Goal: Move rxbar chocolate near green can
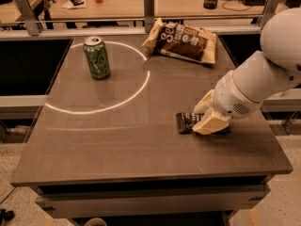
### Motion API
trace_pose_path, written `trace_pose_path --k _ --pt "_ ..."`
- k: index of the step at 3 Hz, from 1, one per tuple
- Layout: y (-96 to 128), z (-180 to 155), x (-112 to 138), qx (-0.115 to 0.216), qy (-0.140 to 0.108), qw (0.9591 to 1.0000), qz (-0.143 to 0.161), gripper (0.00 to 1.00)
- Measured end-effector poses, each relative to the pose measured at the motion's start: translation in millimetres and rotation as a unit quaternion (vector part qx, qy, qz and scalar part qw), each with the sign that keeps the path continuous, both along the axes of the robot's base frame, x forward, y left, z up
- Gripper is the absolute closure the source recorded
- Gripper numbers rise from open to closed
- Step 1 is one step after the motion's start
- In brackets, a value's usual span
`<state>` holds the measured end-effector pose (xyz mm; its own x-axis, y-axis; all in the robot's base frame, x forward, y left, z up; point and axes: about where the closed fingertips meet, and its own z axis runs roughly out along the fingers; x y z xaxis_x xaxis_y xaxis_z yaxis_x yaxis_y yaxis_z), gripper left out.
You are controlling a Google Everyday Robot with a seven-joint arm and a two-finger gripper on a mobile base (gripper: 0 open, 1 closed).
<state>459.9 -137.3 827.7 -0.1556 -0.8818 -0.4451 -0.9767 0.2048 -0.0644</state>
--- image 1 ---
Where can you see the brown chip bag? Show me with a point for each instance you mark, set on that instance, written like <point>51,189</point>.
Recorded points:
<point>182,41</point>

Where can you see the green soda can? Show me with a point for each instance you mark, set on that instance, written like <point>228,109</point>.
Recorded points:
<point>97,58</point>

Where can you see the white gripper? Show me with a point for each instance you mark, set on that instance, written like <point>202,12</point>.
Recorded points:
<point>231,98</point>

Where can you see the metal railing with posts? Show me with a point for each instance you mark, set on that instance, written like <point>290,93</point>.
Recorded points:
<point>232,19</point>

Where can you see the black mesh cup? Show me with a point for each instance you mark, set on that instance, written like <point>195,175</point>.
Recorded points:
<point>210,4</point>

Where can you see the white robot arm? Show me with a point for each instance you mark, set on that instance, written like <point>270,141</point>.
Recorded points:
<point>272,69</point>

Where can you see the dark rxbar chocolate bar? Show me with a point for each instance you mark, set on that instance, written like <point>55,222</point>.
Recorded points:
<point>186,120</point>

